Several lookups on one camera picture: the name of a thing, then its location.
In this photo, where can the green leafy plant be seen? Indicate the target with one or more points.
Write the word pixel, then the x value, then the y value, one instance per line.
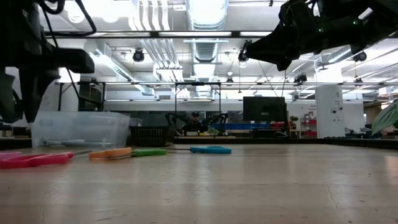
pixel 388 118

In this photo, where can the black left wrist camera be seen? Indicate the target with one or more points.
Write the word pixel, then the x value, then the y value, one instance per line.
pixel 77 60

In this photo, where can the silver ceiling duct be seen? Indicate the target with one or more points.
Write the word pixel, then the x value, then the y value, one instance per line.
pixel 206 49

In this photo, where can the black mesh basket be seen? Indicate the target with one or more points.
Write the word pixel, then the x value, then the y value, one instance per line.
pixel 150 137

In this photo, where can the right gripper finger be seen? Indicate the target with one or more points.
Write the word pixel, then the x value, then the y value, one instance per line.
pixel 284 64
pixel 273 46

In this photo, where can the large black monitor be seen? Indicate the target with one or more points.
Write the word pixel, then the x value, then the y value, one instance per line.
pixel 264 109

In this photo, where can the black ceiling light rail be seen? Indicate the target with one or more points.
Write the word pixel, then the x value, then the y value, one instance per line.
pixel 192 34

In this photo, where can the black background station frame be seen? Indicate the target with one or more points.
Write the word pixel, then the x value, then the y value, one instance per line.
pixel 197 83

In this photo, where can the person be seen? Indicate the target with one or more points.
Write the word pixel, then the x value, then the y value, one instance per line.
pixel 195 124

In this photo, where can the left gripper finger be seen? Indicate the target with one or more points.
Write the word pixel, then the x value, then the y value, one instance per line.
pixel 9 99
pixel 35 93

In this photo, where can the clear plastic bin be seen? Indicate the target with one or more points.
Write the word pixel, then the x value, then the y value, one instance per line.
pixel 81 127

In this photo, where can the black ceiling spotlight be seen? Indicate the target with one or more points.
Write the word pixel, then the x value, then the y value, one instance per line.
pixel 229 81
pixel 360 56
pixel 138 56
pixel 301 78
pixel 242 56

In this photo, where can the dark background shelf frame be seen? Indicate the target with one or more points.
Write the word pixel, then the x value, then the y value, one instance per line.
pixel 90 96

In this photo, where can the black background robot arm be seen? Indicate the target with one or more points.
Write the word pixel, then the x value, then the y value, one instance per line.
pixel 172 117
pixel 222 119

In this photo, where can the white square pillar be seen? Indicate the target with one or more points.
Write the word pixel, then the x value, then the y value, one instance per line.
pixel 329 109

